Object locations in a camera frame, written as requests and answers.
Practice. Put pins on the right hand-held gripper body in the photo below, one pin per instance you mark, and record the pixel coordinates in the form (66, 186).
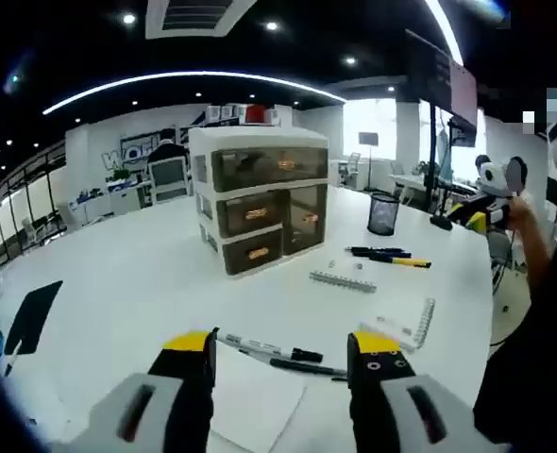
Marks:
(495, 179)

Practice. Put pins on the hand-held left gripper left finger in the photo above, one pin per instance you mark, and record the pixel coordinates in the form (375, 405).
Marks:
(118, 415)

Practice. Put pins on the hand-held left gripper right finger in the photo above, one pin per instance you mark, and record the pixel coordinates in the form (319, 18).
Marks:
(401, 406)

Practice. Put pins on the yellow pen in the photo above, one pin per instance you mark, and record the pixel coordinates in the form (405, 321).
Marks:
(415, 262)

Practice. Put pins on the blue pen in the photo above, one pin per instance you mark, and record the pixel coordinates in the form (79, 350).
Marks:
(392, 257)

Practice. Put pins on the thin black pen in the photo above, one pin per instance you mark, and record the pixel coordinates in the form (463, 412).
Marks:
(302, 365)

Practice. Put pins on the small black white pen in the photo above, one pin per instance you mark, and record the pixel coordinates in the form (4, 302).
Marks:
(12, 364)

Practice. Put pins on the black marker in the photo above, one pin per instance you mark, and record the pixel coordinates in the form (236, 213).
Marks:
(259, 344)

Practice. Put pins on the white desk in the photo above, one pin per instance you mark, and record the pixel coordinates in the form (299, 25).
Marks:
(141, 283)

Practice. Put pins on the person's right hand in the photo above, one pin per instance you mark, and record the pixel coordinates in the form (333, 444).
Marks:
(521, 214)

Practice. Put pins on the black monitor stand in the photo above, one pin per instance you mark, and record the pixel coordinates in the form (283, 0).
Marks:
(433, 189)

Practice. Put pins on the white spiral notepad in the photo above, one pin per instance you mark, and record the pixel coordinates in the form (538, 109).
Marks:
(401, 325)

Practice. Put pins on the black mesh pen holder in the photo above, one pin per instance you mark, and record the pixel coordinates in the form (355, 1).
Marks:
(383, 214)

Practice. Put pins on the dark hanging monitor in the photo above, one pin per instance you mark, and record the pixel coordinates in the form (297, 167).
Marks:
(448, 85)

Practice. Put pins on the black flat mat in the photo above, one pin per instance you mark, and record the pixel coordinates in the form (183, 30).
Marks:
(33, 316)

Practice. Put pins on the person's black shirt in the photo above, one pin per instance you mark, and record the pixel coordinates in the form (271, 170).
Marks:
(533, 377)

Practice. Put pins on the curved ceiling light strip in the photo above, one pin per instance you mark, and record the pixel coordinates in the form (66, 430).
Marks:
(189, 78)
(448, 28)

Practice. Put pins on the white drawer organizer brown drawers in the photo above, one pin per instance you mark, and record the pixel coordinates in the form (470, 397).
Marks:
(259, 203)

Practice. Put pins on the red storage box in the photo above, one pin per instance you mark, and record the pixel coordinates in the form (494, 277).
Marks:
(256, 113)

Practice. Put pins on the white office chair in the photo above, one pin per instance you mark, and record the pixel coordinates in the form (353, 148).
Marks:
(167, 181)

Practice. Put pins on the ceiling air conditioner vent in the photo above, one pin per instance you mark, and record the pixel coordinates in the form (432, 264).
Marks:
(198, 16)

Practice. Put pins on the blue white wall poster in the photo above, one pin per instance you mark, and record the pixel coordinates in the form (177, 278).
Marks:
(132, 153)

